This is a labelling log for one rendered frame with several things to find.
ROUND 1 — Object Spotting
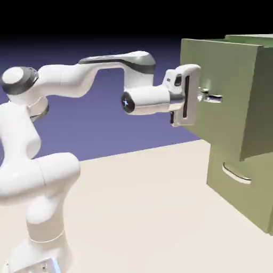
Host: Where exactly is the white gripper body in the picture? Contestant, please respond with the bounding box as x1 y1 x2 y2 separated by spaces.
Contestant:
172 63 202 128

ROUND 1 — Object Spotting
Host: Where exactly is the curved silver drawer handle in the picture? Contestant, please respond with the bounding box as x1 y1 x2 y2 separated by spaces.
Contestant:
197 86 224 105
222 162 252 184

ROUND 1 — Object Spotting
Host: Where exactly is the green cabinet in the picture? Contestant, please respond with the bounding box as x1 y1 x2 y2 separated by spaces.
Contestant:
180 34 273 237

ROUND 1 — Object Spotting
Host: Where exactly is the green flat drawer front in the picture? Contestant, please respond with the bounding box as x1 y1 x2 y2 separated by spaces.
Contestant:
206 142 273 237

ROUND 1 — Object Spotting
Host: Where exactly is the green drawer with deep sides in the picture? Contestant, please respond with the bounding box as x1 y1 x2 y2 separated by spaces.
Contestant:
180 38 273 162

